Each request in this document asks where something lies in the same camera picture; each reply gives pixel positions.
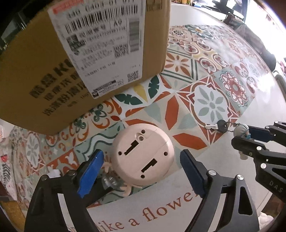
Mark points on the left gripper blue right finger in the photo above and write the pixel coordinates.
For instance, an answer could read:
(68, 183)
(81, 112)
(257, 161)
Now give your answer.
(195, 172)

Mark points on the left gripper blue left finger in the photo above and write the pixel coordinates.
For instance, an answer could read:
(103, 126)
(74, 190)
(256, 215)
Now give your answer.
(87, 175)

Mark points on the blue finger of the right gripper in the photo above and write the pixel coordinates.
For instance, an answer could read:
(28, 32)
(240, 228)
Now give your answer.
(251, 148)
(261, 134)

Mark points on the small figurine keychain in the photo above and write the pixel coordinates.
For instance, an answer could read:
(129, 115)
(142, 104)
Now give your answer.
(238, 129)

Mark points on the pink round octopus gadget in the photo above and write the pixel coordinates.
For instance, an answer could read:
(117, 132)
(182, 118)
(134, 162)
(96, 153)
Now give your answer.
(142, 154)

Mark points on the patterned table runner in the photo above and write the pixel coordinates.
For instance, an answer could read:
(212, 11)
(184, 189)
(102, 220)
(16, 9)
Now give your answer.
(210, 73)

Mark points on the floral fabric tissue cover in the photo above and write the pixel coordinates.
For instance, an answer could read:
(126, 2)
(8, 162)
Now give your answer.
(7, 175)

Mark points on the yellow woven placemat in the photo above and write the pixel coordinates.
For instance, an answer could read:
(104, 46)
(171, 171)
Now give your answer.
(14, 213)

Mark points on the brown cardboard box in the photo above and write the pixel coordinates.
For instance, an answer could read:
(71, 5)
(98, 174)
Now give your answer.
(59, 59)

